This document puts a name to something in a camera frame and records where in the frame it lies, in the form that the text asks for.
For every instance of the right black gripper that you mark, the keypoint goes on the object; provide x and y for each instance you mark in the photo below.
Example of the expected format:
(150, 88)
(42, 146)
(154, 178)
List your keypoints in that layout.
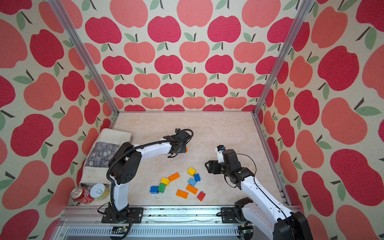
(213, 164)

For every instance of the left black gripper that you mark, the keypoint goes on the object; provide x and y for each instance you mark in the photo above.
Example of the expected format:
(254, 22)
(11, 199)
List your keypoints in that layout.
(184, 151)

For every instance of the dark blue lego brick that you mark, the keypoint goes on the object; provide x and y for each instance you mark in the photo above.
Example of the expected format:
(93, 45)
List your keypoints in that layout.
(197, 177)

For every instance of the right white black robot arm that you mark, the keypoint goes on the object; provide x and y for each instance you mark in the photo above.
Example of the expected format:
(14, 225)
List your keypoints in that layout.
(260, 208)

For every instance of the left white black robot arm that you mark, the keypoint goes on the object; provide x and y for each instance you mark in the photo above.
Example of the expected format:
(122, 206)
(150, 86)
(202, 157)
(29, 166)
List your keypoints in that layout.
(125, 163)

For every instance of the yellow square lego brick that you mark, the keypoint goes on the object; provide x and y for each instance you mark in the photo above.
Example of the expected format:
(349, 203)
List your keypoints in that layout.
(191, 172)

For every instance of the light blue lego brick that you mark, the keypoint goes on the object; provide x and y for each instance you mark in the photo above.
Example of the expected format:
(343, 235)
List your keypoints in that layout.
(192, 182)

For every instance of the red lego brick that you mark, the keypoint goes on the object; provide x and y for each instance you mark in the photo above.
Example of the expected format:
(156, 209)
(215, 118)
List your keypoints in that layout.
(201, 196)

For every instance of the yellow lego brick left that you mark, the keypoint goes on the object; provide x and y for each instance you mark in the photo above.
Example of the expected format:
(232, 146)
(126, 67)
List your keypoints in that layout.
(165, 181)

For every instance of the orange lego plate bottom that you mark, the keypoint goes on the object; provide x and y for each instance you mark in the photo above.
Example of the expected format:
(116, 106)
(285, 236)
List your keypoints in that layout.
(182, 194)

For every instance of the green lego brick left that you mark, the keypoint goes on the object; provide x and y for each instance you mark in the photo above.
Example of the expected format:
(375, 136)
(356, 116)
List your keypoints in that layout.
(162, 187)

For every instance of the blue lego brick left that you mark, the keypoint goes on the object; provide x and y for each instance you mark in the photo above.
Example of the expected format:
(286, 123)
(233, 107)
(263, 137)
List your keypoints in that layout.
(154, 190)

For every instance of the folded beige printed cloth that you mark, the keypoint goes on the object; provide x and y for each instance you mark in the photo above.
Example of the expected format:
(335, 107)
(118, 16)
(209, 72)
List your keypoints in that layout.
(97, 162)

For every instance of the red soda can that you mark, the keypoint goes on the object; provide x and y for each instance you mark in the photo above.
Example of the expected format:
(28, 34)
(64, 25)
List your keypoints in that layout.
(81, 195)

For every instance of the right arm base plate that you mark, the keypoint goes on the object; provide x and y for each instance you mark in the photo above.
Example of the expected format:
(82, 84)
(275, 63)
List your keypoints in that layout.
(243, 216)

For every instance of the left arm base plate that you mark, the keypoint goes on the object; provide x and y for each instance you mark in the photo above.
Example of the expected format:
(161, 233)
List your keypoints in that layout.
(110, 216)

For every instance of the left aluminium frame post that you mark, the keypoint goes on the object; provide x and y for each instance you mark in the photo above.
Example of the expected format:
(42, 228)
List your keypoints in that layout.
(68, 26)

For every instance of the aluminium frame post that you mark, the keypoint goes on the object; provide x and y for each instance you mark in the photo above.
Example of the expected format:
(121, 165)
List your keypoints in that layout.
(286, 47)
(68, 26)

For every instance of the front aluminium rail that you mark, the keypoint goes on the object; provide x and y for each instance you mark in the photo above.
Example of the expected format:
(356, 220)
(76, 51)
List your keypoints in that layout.
(158, 223)

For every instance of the right aluminium frame post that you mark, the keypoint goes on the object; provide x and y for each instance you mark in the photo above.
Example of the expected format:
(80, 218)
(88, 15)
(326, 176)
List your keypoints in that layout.
(286, 47)

